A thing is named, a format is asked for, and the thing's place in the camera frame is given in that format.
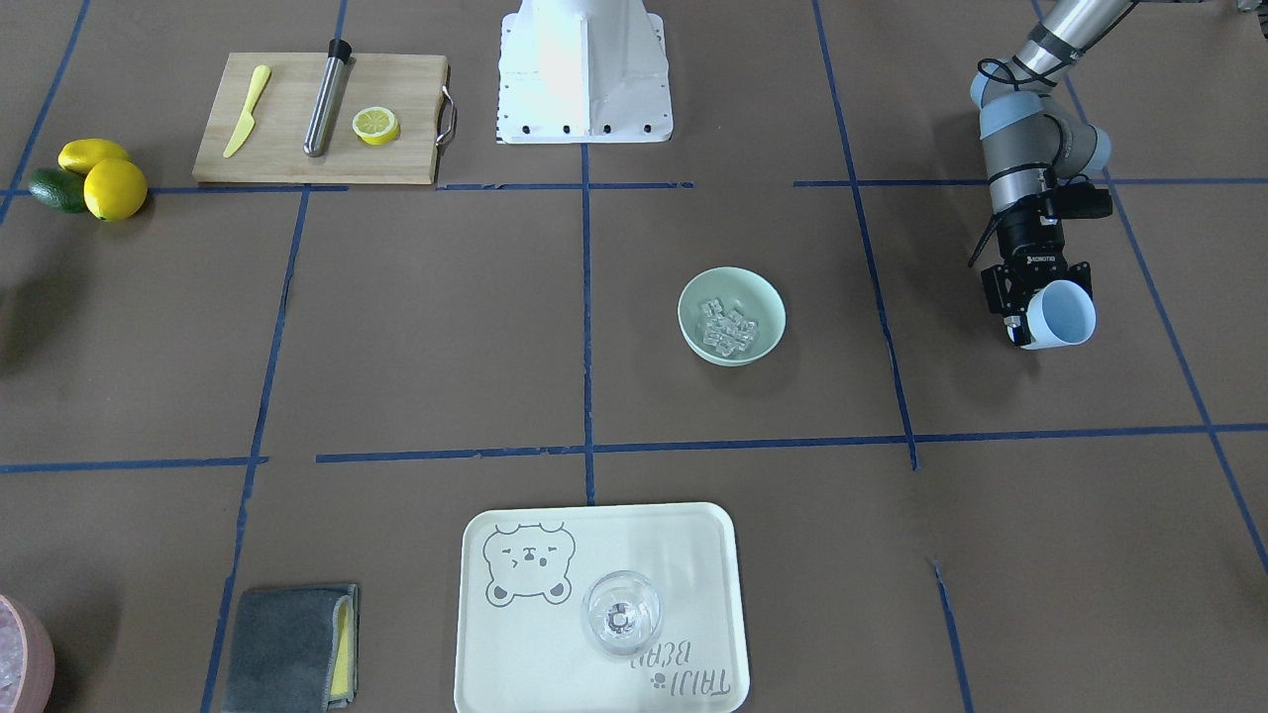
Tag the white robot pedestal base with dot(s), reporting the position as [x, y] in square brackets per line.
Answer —
[583, 72]

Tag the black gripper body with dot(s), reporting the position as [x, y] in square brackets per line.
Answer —
[1030, 239]

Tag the mint green bowl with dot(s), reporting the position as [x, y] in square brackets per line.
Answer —
[751, 293]

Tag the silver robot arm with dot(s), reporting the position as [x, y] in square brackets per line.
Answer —
[1040, 162]

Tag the steel muddler black cap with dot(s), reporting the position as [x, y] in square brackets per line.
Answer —
[318, 135]

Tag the half lemon slice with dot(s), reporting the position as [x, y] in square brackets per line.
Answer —
[376, 126]

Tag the clear wine glass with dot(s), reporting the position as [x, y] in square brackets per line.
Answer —
[623, 613]

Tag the green lime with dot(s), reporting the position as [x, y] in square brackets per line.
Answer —
[59, 189]

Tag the clear ice cubes pile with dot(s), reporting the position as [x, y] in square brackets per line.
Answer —
[726, 331]

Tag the pink bowl with ice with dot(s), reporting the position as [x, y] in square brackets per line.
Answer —
[28, 659]

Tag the cream serving tray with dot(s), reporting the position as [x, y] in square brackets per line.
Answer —
[522, 645]

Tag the yellow plastic knife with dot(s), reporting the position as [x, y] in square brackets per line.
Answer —
[246, 121]

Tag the yellow lemon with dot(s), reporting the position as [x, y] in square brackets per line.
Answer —
[114, 189]
[80, 156]

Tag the light blue plastic cup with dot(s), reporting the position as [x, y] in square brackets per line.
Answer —
[1062, 314]

